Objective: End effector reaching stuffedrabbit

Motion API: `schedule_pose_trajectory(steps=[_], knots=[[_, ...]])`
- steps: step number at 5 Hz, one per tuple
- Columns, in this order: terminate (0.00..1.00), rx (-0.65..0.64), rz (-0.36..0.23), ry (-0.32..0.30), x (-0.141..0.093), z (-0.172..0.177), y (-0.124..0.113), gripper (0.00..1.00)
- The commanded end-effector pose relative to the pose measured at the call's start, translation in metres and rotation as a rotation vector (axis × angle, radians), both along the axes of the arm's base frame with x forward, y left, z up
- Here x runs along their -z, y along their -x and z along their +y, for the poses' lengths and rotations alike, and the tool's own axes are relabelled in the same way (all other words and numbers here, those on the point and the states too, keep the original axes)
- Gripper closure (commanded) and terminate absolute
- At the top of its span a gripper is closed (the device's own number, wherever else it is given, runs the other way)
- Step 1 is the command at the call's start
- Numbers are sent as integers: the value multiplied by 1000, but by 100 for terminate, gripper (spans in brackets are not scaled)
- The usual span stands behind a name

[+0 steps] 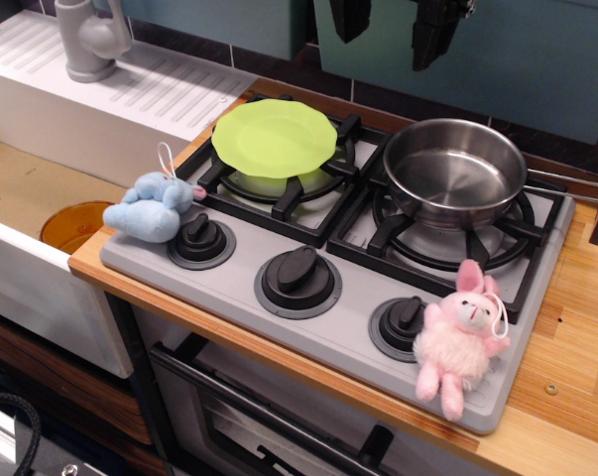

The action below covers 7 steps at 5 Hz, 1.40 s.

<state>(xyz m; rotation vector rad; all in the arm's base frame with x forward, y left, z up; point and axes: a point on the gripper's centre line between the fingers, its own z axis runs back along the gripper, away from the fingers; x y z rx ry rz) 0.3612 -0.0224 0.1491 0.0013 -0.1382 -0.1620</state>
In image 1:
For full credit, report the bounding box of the black stove knob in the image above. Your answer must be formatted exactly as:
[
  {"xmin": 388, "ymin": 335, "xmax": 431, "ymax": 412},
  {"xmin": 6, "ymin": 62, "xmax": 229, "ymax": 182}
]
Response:
[
  {"xmin": 254, "ymin": 245, "xmax": 342, "ymax": 320},
  {"xmin": 168, "ymin": 213, "xmax": 236, "ymax": 271},
  {"xmin": 369, "ymin": 297, "xmax": 426, "ymax": 363}
]

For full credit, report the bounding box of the pink stuffed rabbit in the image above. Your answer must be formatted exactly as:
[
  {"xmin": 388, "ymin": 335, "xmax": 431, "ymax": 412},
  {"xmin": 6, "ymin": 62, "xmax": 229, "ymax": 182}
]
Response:
[{"xmin": 413, "ymin": 259, "xmax": 511, "ymax": 421}]

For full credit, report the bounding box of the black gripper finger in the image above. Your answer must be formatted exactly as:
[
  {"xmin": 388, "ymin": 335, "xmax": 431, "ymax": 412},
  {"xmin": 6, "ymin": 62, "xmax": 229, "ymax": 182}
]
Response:
[
  {"xmin": 413, "ymin": 0, "xmax": 467, "ymax": 71},
  {"xmin": 330, "ymin": 0, "xmax": 372, "ymax": 44}
]

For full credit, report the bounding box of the black braided cable lower left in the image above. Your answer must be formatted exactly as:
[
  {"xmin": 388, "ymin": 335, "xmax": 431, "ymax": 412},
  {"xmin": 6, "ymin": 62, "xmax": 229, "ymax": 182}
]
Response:
[{"xmin": 0, "ymin": 391, "xmax": 43, "ymax": 476}]

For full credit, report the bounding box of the green plastic plate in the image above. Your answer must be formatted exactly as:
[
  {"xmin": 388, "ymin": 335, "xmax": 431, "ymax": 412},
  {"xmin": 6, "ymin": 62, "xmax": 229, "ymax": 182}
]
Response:
[{"xmin": 211, "ymin": 99, "xmax": 337, "ymax": 179}]

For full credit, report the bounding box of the white toy sink unit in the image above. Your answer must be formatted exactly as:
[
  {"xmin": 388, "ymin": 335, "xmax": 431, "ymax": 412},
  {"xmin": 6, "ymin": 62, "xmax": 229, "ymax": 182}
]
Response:
[{"xmin": 0, "ymin": 10, "xmax": 254, "ymax": 379}]

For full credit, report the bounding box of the right black stove knob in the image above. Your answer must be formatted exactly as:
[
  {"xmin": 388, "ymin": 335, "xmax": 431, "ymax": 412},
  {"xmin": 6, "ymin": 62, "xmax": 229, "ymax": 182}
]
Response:
[{"xmin": 369, "ymin": 297, "xmax": 426, "ymax": 363}]

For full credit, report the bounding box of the grey toy stove top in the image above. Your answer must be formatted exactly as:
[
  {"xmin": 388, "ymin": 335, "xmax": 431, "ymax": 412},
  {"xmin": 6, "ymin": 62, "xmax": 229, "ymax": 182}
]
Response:
[{"xmin": 98, "ymin": 93, "xmax": 577, "ymax": 436}]

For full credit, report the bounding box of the right black burner grate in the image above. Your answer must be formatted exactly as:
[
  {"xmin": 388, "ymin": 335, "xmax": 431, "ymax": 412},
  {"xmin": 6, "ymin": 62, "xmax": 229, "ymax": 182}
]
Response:
[{"xmin": 327, "ymin": 149, "xmax": 575, "ymax": 323}]

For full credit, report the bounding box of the left black burner grate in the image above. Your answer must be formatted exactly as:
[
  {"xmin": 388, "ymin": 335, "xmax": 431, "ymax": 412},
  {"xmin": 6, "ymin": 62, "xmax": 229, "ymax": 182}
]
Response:
[{"xmin": 177, "ymin": 93, "xmax": 391, "ymax": 247}]

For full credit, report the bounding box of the left black stove knob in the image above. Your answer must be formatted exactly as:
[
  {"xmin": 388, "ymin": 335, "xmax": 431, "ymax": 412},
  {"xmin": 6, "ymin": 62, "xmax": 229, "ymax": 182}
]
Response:
[{"xmin": 168, "ymin": 213, "xmax": 236, "ymax": 271}]

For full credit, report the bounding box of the toy oven door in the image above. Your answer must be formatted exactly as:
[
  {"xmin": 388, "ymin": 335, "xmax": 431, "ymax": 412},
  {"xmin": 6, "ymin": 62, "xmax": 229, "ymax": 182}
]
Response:
[{"xmin": 148, "ymin": 341, "xmax": 428, "ymax": 476}]

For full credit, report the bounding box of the middle black stove knob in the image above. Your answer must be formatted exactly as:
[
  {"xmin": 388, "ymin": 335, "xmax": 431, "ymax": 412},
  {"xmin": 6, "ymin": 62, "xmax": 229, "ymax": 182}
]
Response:
[{"xmin": 254, "ymin": 245, "xmax": 342, "ymax": 320}]

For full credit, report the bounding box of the blue stuffed elephant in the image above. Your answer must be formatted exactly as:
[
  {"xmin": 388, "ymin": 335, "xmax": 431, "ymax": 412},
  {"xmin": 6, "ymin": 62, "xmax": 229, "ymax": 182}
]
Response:
[{"xmin": 102, "ymin": 142, "xmax": 207, "ymax": 243}]

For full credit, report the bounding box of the stainless steel pan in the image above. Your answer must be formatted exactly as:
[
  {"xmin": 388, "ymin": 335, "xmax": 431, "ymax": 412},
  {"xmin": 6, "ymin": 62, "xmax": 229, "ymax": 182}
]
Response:
[{"xmin": 383, "ymin": 118, "xmax": 598, "ymax": 231}]

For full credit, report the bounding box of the black oven door handle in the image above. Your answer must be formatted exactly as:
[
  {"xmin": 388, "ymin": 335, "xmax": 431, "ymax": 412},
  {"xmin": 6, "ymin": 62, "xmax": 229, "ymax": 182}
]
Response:
[{"xmin": 149, "ymin": 343, "xmax": 394, "ymax": 475}]

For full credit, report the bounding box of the black burner grate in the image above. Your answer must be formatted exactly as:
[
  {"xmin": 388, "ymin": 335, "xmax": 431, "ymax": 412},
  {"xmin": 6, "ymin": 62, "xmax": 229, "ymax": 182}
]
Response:
[
  {"xmin": 177, "ymin": 93, "xmax": 391, "ymax": 247},
  {"xmin": 327, "ymin": 149, "xmax": 575, "ymax": 323}
]

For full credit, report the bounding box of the grey toy faucet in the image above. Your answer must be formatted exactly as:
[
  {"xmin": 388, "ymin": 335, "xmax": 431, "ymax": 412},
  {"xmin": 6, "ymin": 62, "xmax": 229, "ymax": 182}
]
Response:
[{"xmin": 55, "ymin": 0, "xmax": 132, "ymax": 83}]

